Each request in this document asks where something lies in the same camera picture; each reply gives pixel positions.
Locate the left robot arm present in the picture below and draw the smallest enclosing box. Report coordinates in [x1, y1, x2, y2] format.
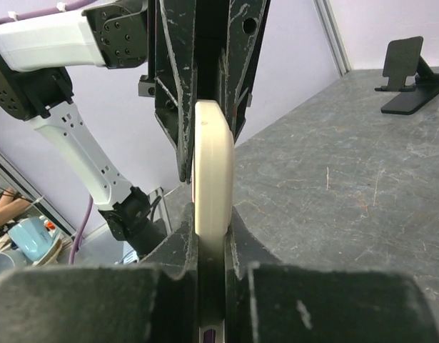
[0, 1, 270, 259]

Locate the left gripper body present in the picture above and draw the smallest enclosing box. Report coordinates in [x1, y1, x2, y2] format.
[138, 0, 156, 97]

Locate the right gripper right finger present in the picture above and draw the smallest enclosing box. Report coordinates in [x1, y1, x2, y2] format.
[225, 211, 439, 342]

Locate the cream cased phone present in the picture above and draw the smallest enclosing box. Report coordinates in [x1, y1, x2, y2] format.
[193, 100, 235, 342]

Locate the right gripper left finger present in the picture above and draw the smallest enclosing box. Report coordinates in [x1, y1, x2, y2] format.
[0, 204, 199, 342]

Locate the black folding phone stand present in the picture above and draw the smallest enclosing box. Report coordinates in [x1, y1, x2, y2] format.
[375, 36, 439, 115]

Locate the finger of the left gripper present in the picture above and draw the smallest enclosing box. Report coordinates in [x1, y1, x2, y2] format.
[218, 1, 270, 139]
[155, 1, 197, 184]

